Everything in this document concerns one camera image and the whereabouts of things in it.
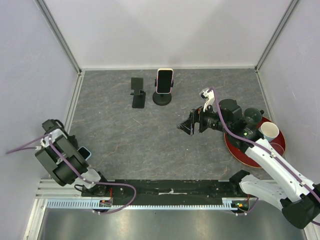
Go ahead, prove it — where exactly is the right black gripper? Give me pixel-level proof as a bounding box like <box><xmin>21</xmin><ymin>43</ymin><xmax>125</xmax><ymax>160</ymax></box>
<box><xmin>177</xmin><ymin>100</ymin><xmax>231</xmax><ymax>136</ymax></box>

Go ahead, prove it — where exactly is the black phone stand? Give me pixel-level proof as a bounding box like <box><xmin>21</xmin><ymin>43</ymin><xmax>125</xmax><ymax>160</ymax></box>
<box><xmin>152</xmin><ymin>91</ymin><xmax>172</xmax><ymax>106</ymax></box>

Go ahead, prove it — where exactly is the small black phone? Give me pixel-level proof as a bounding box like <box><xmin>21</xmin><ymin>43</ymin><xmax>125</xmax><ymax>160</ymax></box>
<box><xmin>130</xmin><ymin>77</ymin><xmax>146</xmax><ymax>109</ymax></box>

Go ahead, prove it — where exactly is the light blue phone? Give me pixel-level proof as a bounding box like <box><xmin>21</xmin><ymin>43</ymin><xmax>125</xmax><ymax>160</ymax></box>
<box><xmin>77</xmin><ymin>146</ymin><xmax>92</xmax><ymax>161</ymax></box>

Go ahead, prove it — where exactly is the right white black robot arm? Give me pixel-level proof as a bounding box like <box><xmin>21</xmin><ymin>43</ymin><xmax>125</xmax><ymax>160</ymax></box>
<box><xmin>177</xmin><ymin>99</ymin><xmax>320</xmax><ymax>229</ymax></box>

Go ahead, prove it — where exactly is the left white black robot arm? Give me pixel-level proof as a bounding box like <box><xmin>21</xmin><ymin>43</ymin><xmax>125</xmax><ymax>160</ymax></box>
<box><xmin>35</xmin><ymin>119</ymin><xmax>111</xmax><ymax>197</ymax></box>

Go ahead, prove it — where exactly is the red round tray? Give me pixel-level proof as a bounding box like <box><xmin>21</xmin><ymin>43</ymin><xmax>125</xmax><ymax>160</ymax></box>
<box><xmin>224</xmin><ymin>117</ymin><xmax>286</xmax><ymax>169</ymax></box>

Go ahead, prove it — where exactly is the dark green cup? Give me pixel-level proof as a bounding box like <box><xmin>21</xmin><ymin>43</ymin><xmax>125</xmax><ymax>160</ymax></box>
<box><xmin>243</xmin><ymin>107</ymin><xmax>265</xmax><ymax>126</ymax></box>

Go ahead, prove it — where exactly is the white blue mug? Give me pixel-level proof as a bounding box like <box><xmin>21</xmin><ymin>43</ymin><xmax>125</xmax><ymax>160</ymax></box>
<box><xmin>258</xmin><ymin>122</ymin><xmax>280</xmax><ymax>143</ymax></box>

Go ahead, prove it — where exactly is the clear glass cup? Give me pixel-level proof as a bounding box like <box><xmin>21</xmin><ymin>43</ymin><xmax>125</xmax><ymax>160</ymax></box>
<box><xmin>270</xmin><ymin>142</ymin><xmax>285</xmax><ymax>157</ymax></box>

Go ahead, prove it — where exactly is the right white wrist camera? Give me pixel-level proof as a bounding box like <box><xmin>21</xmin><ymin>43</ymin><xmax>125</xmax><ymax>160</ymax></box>
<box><xmin>199</xmin><ymin>88</ymin><xmax>215</xmax><ymax>112</ymax></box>

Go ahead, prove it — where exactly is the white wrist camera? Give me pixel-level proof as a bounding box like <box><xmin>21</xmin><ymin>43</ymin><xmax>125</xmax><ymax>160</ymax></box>
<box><xmin>199</xmin><ymin>88</ymin><xmax>215</xmax><ymax>112</ymax></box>
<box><xmin>35</xmin><ymin>135</ymin><xmax>55</xmax><ymax>151</ymax></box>

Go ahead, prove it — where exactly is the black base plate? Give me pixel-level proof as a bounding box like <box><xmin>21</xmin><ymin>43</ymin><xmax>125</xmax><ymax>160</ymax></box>
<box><xmin>74</xmin><ymin>179</ymin><xmax>247</xmax><ymax>205</ymax></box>

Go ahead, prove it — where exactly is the light blue cable duct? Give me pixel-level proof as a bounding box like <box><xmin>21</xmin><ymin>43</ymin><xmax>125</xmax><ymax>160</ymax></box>
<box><xmin>46</xmin><ymin>199</ymin><xmax>239</xmax><ymax>211</ymax></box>

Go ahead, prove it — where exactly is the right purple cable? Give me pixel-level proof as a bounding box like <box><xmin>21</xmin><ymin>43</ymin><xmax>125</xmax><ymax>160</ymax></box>
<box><xmin>209</xmin><ymin>86</ymin><xmax>320</xmax><ymax>225</ymax></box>

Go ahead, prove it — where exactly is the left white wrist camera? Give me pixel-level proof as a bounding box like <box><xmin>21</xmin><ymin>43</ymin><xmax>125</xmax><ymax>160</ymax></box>
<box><xmin>35</xmin><ymin>135</ymin><xmax>55</xmax><ymax>151</ymax></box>

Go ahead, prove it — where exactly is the right aluminium frame post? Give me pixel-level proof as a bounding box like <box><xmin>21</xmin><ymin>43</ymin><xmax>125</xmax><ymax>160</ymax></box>
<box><xmin>254</xmin><ymin>0</ymin><xmax>300</xmax><ymax>73</ymax></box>

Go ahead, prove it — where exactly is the aluminium frame post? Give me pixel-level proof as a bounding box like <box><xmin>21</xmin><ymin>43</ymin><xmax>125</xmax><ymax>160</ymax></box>
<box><xmin>35</xmin><ymin>0</ymin><xmax>82</xmax><ymax>75</ymax></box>
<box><xmin>254</xmin><ymin>0</ymin><xmax>300</xmax><ymax>73</ymax></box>

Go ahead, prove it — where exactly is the left aluminium frame post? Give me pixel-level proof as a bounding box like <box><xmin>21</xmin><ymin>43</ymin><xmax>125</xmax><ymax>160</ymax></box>
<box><xmin>35</xmin><ymin>0</ymin><xmax>82</xmax><ymax>75</ymax></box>

